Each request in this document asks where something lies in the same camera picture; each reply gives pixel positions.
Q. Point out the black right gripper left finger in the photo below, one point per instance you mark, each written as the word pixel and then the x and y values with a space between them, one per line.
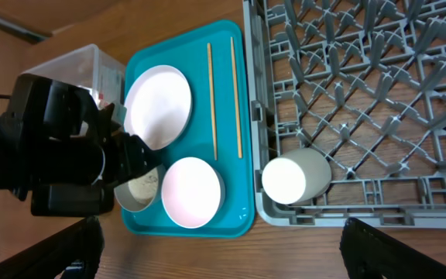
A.
pixel 74 252

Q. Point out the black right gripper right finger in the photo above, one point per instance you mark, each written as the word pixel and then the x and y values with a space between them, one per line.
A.
pixel 370 253

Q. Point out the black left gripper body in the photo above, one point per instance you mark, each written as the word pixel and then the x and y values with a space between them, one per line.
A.
pixel 124 156

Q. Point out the white bowl with rice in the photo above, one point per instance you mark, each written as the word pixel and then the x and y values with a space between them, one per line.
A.
pixel 140 193

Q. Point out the white cup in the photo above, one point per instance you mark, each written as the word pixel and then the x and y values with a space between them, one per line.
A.
pixel 296 176

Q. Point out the wooden chopstick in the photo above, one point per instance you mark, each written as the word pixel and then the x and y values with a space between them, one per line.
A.
pixel 236 101
pixel 212 103

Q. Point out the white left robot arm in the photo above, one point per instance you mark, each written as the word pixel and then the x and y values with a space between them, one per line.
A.
pixel 63 152

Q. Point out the white round plate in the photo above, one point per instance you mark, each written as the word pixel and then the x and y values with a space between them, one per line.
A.
pixel 158 106

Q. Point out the clear plastic bin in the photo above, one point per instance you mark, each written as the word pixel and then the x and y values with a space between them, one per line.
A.
pixel 90 68

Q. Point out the teal plastic tray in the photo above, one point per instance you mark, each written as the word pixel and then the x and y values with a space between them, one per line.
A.
pixel 188 54

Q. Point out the grey dish rack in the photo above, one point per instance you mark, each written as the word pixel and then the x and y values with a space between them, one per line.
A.
pixel 364 84

